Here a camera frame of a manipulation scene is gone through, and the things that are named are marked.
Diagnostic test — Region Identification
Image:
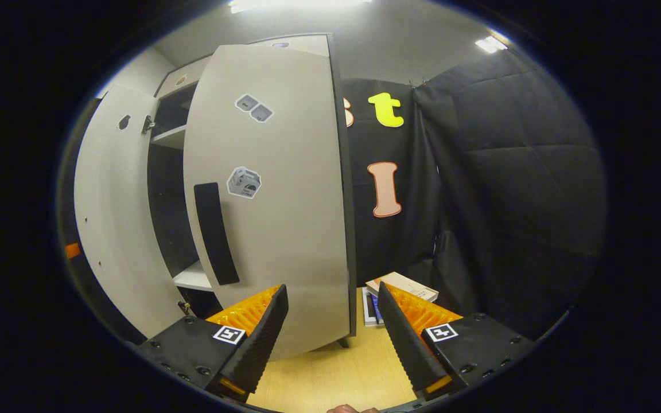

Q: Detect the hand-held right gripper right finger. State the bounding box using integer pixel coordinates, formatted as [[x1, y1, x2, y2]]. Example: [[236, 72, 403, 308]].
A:
[[376, 281, 536, 403]]

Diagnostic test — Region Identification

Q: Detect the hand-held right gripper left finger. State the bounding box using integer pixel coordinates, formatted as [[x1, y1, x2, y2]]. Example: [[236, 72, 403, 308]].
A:
[[137, 284, 289, 403]]

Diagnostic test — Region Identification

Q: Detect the white shoe cabinet door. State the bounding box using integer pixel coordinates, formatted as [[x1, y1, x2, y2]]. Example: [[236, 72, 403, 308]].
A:
[[73, 86, 189, 340], [183, 45, 357, 363]]

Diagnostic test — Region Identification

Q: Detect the white shoe cabinet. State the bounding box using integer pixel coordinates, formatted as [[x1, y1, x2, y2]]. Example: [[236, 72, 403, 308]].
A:
[[146, 33, 360, 350]]

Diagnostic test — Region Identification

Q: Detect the blue and white book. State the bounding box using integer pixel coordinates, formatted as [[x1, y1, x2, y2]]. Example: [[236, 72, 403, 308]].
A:
[[361, 287, 389, 327]]

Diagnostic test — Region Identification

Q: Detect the white flat box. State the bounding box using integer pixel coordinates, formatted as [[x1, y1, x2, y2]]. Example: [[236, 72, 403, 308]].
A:
[[365, 272, 440, 303]]

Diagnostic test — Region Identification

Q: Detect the ceiling light panel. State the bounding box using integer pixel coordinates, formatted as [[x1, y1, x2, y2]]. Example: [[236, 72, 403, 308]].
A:
[[228, 0, 374, 15], [476, 34, 510, 54]]

